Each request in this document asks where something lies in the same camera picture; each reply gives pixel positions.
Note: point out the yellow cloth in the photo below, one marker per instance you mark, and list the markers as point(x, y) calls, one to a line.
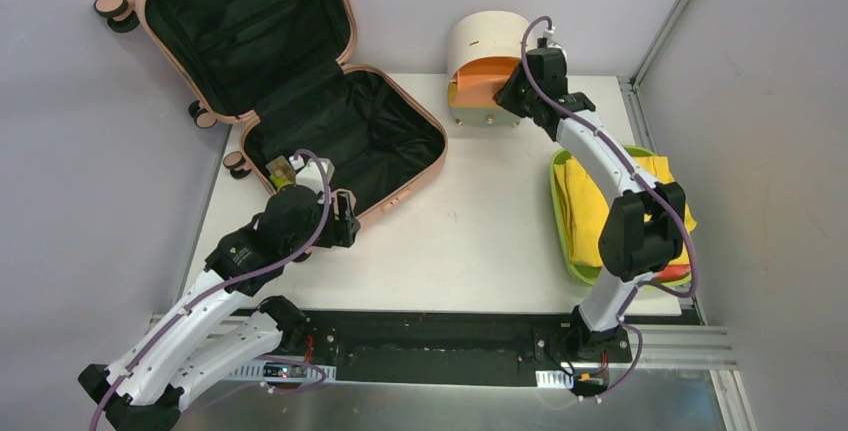
point(586, 210)

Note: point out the green plastic tray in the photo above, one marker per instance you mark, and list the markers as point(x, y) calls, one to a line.
point(584, 273)

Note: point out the yellow green spray bottle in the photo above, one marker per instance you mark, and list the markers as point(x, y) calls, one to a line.
point(280, 182)

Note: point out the brown small flat item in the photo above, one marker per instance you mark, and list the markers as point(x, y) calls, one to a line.
point(281, 168)

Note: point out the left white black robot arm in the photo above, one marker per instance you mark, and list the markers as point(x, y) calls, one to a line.
point(156, 381)

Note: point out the red white tie-dye cloth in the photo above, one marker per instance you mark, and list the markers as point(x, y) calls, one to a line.
point(673, 273)

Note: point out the pink hard-shell suitcase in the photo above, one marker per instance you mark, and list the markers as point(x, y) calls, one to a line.
point(282, 69)

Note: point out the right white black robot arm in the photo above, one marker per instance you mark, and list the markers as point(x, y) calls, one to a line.
point(644, 229)

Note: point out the cream three-drawer round cabinet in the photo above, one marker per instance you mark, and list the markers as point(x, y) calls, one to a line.
point(483, 49)

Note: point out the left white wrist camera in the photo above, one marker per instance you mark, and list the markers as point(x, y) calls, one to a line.
point(313, 174)

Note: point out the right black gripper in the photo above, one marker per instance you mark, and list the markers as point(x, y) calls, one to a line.
point(515, 93)

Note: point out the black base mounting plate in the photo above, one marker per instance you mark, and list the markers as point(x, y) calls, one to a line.
point(454, 368)

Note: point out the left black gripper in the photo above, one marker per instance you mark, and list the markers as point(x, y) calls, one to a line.
point(342, 220)

